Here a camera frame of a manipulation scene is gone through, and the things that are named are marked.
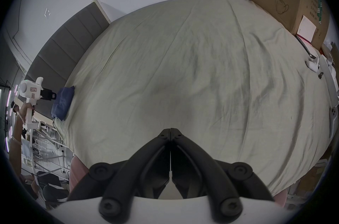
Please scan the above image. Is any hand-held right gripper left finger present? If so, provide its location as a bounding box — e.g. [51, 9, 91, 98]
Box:
[67, 128, 171, 220]

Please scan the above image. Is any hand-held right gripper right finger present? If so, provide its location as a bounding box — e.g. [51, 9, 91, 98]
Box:
[171, 128, 275, 221]

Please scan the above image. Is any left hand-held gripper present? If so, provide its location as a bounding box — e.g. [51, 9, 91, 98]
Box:
[19, 76, 58, 129]

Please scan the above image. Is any person's left forearm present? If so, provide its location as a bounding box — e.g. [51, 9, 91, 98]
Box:
[10, 115, 27, 181]

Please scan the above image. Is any person's left hand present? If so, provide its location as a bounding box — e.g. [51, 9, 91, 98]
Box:
[19, 101, 34, 124]

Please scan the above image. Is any dark blue folded garment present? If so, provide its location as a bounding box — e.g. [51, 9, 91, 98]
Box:
[51, 86, 75, 122]

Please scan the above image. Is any grey padded headboard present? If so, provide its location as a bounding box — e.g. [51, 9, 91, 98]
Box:
[24, 0, 111, 123]

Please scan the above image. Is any bed with beige sheet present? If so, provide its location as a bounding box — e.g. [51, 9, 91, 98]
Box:
[52, 0, 337, 208]

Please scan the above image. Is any white hand controller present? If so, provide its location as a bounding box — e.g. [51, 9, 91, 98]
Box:
[328, 106, 339, 139]
[305, 58, 322, 73]

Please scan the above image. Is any white flat box red edge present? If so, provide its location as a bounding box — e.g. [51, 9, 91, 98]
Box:
[295, 33, 319, 57]

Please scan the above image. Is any white paper booklet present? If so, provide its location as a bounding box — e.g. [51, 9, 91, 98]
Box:
[295, 15, 317, 43]

